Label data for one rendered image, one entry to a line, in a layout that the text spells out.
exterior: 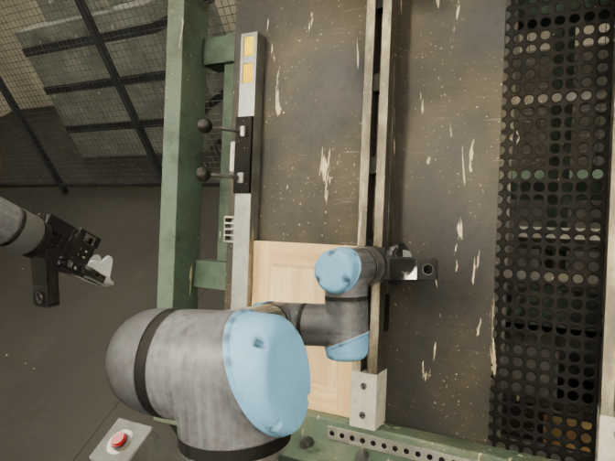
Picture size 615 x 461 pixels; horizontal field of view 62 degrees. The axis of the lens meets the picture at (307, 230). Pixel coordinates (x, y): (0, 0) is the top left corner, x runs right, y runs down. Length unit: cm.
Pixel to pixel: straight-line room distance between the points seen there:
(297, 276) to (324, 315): 41
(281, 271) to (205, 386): 83
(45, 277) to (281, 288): 56
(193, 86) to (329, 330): 92
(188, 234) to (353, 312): 76
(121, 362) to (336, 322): 42
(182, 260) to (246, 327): 101
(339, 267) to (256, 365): 39
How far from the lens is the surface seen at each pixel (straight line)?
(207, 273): 151
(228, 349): 49
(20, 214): 100
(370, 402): 120
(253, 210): 135
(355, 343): 88
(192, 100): 155
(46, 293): 106
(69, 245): 107
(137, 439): 143
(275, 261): 131
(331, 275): 85
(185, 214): 150
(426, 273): 102
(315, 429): 131
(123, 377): 56
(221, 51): 157
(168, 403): 54
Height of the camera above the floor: 193
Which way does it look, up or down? 33 degrees down
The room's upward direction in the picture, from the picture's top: 17 degrees counter-clockwise
